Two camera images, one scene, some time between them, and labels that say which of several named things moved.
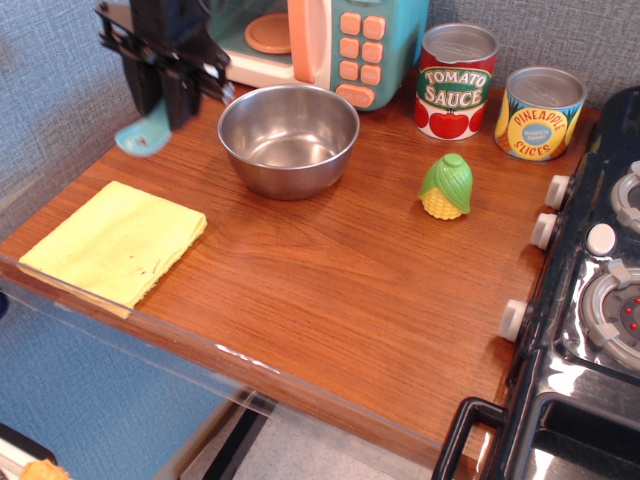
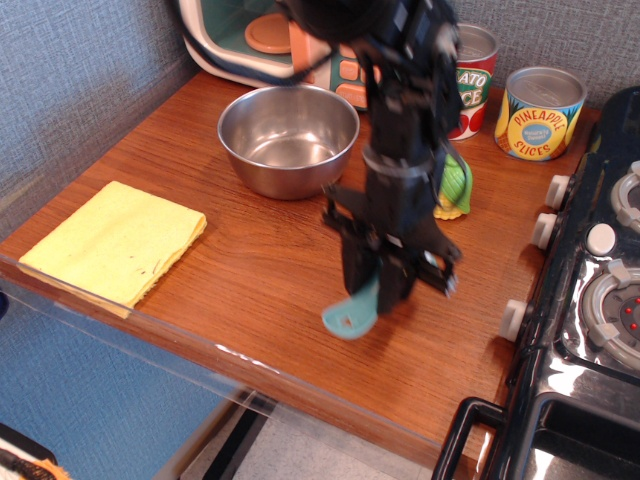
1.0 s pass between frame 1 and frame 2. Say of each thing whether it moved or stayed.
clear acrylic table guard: stayed
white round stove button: stayed
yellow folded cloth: stayed
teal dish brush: moved
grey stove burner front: stayed
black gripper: moved
